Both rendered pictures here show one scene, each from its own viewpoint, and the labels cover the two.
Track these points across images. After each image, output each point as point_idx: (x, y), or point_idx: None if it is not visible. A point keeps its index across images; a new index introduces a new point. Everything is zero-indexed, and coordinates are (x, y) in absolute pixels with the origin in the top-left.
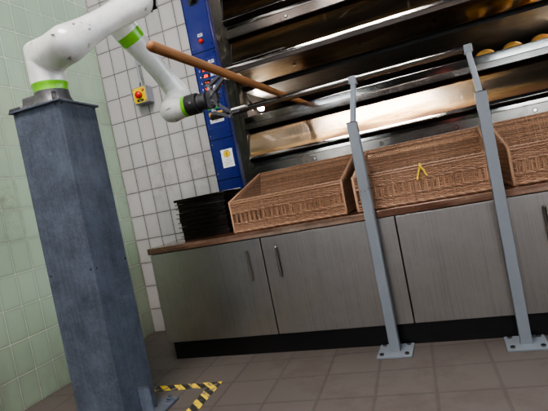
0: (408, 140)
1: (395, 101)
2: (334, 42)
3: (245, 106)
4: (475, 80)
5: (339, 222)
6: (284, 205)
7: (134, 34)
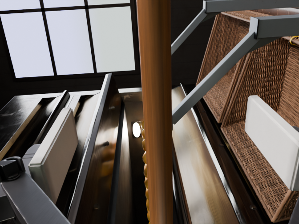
0: (243, 179)
1: (188, 193)
2: (78, 216)
3: (257, 96)
4: (191, 23)
5: None
6: None
7: None
